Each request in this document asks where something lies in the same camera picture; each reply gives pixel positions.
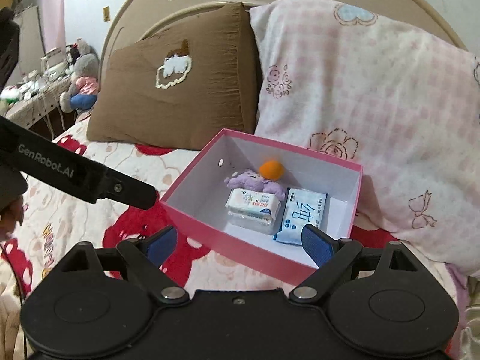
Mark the person left hand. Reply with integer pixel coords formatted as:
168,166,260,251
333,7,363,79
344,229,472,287
0,196,24,242

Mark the pink floral pillow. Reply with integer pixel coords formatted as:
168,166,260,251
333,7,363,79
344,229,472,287
250,0,479,277

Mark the pink cardboard box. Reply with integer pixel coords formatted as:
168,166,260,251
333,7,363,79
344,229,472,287
161,129,363,284

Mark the red bear print blanket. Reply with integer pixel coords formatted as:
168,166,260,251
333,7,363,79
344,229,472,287
1,119,459,359

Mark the orange ball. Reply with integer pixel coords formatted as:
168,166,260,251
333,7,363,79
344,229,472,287
258,160,284,181

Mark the grey plush toy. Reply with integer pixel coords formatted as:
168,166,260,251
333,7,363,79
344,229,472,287
59,38,99,113

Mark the brown pillow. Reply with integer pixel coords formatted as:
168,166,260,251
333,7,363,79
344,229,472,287
86,3,259,150

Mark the orange white mask pack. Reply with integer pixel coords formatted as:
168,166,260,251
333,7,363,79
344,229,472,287
228,213,278,236

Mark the white cabinet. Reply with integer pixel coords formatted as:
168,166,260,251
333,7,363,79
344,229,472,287
10,6,45,83

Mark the purple plush toy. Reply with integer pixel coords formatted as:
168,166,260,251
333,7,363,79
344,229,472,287
224,170,287,202

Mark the small white tissue pack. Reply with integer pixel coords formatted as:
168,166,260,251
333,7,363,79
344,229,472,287
225,189,281,221

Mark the cluttered side table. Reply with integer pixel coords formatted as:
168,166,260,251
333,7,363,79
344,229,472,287
1,58,76,139

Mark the blue wet wipes pack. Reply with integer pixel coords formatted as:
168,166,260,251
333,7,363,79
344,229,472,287
273,188,328,246

